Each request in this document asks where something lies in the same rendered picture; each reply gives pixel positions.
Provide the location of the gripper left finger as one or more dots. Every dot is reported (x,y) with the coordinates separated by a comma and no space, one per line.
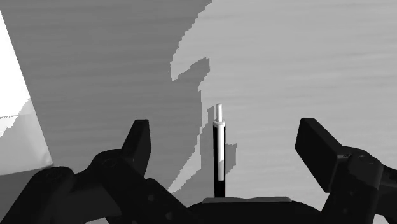
(124,176)

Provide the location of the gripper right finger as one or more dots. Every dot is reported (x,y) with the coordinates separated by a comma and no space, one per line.
(341,173)

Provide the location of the black and white pen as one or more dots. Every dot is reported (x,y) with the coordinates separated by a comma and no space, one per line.
(219,155)

